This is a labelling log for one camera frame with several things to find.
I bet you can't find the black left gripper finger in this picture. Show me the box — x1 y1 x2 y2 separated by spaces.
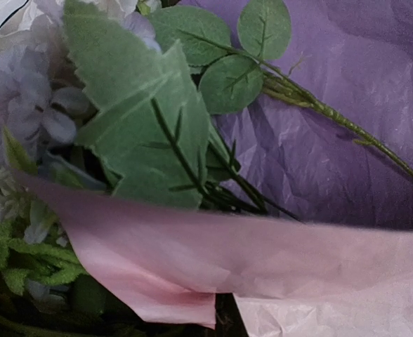
215 293 249 337

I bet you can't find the pink flower bunch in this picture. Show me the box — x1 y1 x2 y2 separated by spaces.
146 0 413 194

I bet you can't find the blue flower bunch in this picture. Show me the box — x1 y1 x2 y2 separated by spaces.
0 157 107 317

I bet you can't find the white purple flower bunch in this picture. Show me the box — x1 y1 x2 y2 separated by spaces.
0 1 291 215

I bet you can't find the purple tissue paper sheet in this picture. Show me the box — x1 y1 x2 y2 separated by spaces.
15 1 413 336

